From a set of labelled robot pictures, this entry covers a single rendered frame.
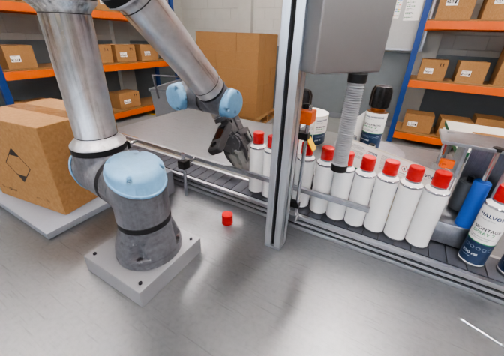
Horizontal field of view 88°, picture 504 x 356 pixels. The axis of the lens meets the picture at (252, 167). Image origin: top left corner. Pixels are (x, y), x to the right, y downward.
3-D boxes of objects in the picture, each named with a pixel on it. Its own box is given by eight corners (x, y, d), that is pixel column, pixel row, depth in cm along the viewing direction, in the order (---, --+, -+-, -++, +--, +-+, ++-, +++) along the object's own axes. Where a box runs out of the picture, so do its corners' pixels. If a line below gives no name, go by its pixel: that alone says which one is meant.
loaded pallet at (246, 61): (275, 116, 497) (281, 34, 434) (258, 128, 428) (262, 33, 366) (220, 108, 539) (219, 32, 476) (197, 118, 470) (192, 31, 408)
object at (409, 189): (404, 232, 71) (430, 165, 62) (403, 244, 67) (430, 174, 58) (383, 225, 73) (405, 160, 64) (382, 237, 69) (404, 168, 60)
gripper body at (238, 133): (255, 142, 89) (241, 109, 87) (242, 150, 82) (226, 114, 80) (238, 148, 93) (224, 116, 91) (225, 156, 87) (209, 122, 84)
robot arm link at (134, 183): (135, 239, 52) (122, 180, 46) (100, 213, 59) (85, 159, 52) (182, 210, 61) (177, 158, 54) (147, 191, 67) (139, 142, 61)
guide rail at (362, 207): (368, 211, 67) (370, 207, 67) (367, 213, 67) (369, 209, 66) (107, 132, 114) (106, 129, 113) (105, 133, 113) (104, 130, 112)
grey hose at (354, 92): (348, 169, 61) (369, 73, 51) (344, 175, 58) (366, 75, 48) (332, 165, 62) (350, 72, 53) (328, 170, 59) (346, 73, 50)
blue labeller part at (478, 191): (462, 235, 67) (490, 180, 60) (464, 243, 65) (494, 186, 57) (447, 231, 69) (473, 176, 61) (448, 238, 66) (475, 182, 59)
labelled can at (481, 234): (481, 257, 64) (523, 184, 54) (485, 271, 59) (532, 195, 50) (455, 249, 66) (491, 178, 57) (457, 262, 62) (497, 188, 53)
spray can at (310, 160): (311, 204, 82) (321, 142, 72) (301, 210, 78) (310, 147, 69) (298, 197, 85) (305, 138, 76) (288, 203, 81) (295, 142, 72)
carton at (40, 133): (128, 179, 97) (113, 107, 85) (66, 215, 77) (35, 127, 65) (70, 164, 107) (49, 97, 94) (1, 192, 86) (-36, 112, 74)
